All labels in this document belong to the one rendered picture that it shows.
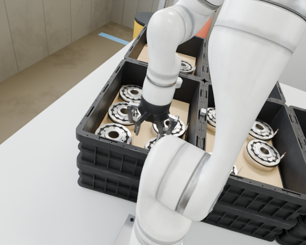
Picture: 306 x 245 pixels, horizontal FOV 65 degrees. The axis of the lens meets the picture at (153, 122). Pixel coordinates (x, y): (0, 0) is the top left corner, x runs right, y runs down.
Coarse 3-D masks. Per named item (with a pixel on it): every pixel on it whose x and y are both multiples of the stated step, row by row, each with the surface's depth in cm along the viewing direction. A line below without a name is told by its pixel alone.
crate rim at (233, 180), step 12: (204, 84) 83; (204, 96) 77; (204, 108) 72; (288, 108) 82; (204, 132) 64; (204, 144) 61; (300, 144) 69; (228, 180) 55; (240, 180) 55; (252, 180) 55; (264, 192) 55; (276, 192) 55; (288, 192) 55; (300, 204) 56
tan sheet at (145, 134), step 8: (112, 104) 81; (176, 104) 88; (184, 104) 89; (176, 112) 85; (184, 112) 85; (104, 120) 75; (184, 120) 82; (144, 128) 75; (136, 136) 72; (144, 136) 73; (152, 136) 74; (184, 136) 76; (136, 144) 70; (144, 144) 70
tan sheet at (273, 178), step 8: (208, 136) 79; (208, 144) 76; (208, 152) 73; (240, 152) 76; (240, 160) 73; (240, 168) 71; (248, 168) 72; (248, 176) 69; (256, 176) 70; (264, 176) 70; (272, 176) 71; (272, 184) 69; (280, 184) 69
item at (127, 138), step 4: (104, 124) 69; (108, 124) 69; (112, 124) 69; (116, 124) 70; (100, 128) 67; (104, 128) 68; (108, 128) 68; (116, 128) 68; (120, 128) 69; (124, 128) 69; (96, 132) 66; (100, 132) 66; (104, 132) 66; (124, 132) 68; (128, 132) 68; (124, 136) 67; (128, 136) 67; (120, 140) 65; (124, 140) 66; (128, 140) 66
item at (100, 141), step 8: (120, 64) 82; (136, 64) 84; (144, 64) 85; (112, 80) 74; (192, 80) 84; (200, 80) 84; (104, 88) 70; (200, 88) 80; (200, 96) 79; (96, 104) 64; (200, 104) 74; (88, 112) 61; (88, 120) 60; (200, 120) 68; (80, 128) 57; (200, 128) 65; (80, 136) 55; (88, 136) 55; (96, 136) 56; (200, 136) 63; (96, 144) 56; (104, 144) 56; (112, 144) 55; (120, 144) 55; (128, 144) 56; (120, 152) 56; (128, 152) 56; (136, 152) 55; (144, 152) 55
